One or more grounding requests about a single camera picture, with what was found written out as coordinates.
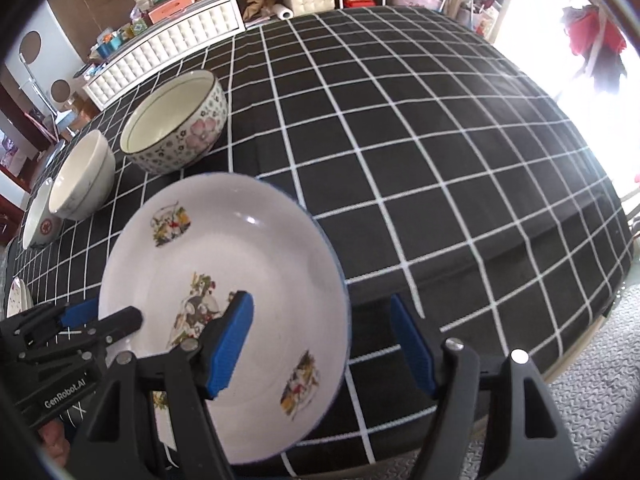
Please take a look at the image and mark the white tufted sofa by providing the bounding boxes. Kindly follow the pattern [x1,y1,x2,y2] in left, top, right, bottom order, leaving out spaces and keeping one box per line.
[81,0,246,110]

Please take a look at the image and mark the grey floral patterned bowl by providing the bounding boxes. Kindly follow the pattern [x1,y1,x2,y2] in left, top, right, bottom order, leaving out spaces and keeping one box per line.
[119,69,230,176]

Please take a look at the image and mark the red hanging clothes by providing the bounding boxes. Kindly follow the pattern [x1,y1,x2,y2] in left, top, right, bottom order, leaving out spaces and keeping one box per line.
[560,2,628,96]

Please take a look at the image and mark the brown cloth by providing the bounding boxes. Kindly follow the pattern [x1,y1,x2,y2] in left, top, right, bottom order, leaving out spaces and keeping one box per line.
[242,0,281,23]

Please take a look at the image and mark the metal frame chair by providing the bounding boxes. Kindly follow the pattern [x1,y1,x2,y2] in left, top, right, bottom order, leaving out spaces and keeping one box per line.
[17,52,61,146]

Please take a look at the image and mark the white dotted plate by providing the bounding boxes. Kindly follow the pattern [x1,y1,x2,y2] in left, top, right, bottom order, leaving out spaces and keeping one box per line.
[5,276,35,320]

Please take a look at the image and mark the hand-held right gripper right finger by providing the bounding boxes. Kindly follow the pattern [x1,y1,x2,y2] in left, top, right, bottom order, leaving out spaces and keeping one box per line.
[390,294,583,480]

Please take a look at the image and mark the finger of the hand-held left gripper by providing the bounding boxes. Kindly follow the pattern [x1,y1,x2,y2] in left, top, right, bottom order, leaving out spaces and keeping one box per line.
[75,306,144,348]
[57,299,101,332]

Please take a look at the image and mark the grey textured floor mat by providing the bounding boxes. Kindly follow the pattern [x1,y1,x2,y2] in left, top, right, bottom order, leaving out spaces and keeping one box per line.
[490,280,640,480]

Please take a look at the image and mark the person's left hand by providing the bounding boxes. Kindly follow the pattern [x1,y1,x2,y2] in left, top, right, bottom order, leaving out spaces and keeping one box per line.
[35,417,76,466]

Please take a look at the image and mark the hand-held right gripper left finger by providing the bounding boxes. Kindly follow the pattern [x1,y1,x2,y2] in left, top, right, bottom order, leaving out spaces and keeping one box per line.
[70,291,254,480]

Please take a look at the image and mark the white floral print plate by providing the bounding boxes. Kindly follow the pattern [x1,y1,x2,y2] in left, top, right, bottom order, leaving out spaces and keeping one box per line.
[150,390,178,466]
[98,173,351,465]

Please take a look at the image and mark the white bowl with dark rim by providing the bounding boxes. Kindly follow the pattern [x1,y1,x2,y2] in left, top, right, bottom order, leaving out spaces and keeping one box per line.
[21,176,65,251]

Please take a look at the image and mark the pink box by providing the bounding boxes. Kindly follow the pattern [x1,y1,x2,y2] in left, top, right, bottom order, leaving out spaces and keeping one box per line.
[147,0,196,23]

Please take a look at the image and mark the plain white bowl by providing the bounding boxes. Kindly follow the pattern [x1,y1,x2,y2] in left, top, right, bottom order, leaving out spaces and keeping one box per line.
[47,129,117,222]

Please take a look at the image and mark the black white checked tablecloth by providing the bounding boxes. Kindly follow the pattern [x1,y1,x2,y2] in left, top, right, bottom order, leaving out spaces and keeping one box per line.
[0,5,633,471]

